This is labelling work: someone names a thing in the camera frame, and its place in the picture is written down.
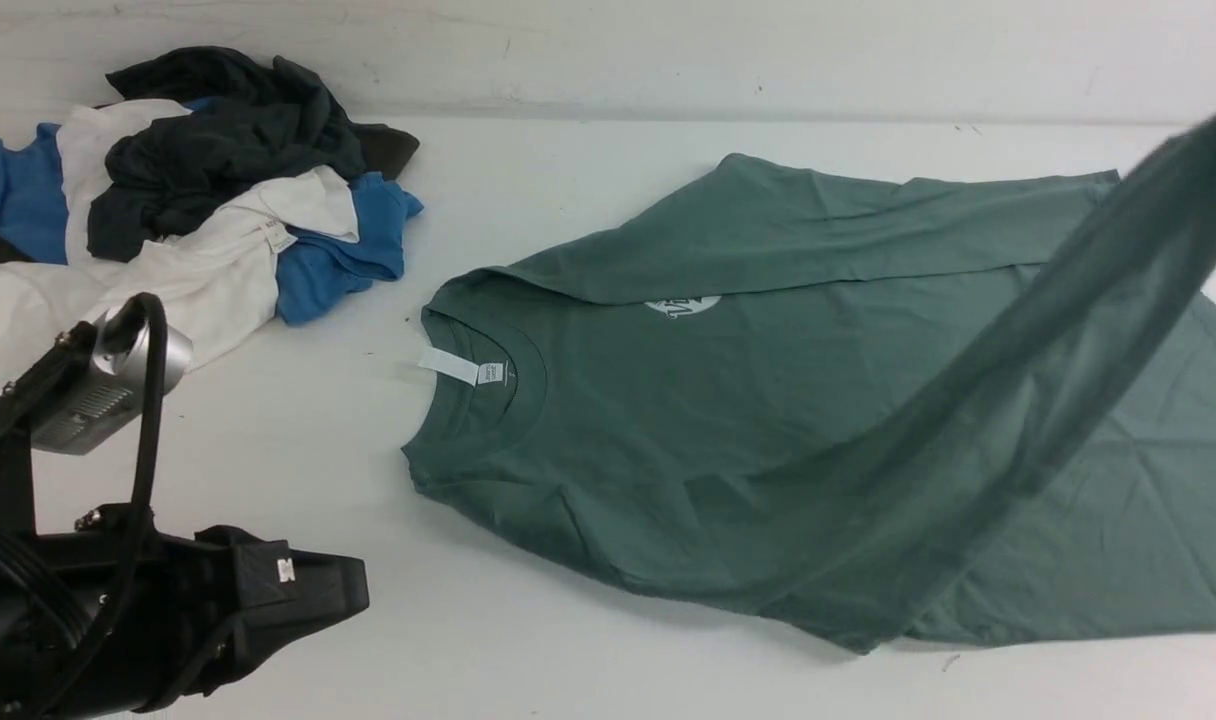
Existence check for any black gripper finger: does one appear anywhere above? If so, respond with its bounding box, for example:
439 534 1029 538
230 527 370 641

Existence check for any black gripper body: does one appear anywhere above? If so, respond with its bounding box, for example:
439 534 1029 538
0 505 299 720

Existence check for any green long-sleeved shirt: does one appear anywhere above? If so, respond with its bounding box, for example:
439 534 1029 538
402 116 1216 653

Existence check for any white shirt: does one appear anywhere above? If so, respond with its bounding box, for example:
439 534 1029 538
0 99 360 421

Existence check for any blue shirt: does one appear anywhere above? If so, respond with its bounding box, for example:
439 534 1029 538
0 99 422 325

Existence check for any dark grey shirt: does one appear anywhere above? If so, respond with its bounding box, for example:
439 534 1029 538
0 46 420 264

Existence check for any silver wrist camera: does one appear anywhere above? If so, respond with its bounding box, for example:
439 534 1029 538
28 304 151 456

